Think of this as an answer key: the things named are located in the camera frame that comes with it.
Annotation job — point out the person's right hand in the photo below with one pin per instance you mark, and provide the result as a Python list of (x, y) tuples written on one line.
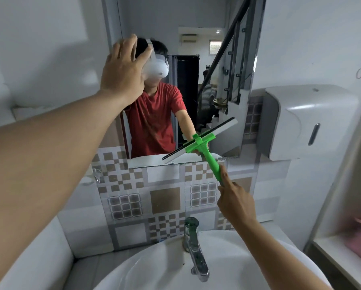
[(236, 203)]

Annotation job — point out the person's left hand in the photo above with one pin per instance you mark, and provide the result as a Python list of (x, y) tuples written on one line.
[(121, 75)]

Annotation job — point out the person's left thumb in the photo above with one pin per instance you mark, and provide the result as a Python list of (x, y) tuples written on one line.
[(144, 58)]

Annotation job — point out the green window squeegee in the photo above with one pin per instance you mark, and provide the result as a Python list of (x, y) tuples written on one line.
[(209, 157)]

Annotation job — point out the person's right forearm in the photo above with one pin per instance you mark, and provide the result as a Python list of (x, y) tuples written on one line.
[(277, 259)]

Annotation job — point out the person's left forearm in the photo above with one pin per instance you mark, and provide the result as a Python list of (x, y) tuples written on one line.
[(44, 166)]

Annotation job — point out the white paper towel dispenser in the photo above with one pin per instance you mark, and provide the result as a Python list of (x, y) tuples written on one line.
[(301, 120)]

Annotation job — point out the chrome faucet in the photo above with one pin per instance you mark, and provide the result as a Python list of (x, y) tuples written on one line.
[(195, 247)]

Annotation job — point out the white ceramic sink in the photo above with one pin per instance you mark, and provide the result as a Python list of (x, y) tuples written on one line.
[(156, 265)]

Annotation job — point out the rubber band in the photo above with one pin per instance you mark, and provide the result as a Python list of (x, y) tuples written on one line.
[(360, 73)]

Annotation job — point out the white ceramic tank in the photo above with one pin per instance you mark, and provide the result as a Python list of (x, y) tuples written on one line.
[(38, 262)]

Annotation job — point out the white shelf unit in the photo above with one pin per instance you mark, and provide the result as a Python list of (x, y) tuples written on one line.
[(346, 256)]

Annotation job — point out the wall mirror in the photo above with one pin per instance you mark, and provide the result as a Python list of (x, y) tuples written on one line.
[(186, 33)]

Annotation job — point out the clear wall hook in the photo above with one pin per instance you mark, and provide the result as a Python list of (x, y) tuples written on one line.
[(97, 175)]

